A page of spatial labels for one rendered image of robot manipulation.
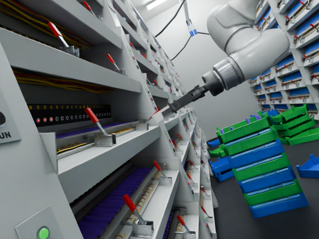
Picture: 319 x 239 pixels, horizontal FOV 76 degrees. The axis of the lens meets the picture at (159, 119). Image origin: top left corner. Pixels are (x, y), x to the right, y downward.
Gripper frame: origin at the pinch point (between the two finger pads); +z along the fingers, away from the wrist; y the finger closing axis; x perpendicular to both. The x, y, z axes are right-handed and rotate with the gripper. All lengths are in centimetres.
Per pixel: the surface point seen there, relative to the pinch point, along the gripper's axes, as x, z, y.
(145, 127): -0.7, 7.2, -1.0
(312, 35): -2, -116, 125
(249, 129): -30, -28, 58
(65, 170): -2.2, 6.6, -43.0
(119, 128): 2.8, 12.0, -8.2
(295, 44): 0, -117, 156
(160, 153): -12.1, 12.5, 16.0
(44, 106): 15.0, 19.0, -23.6
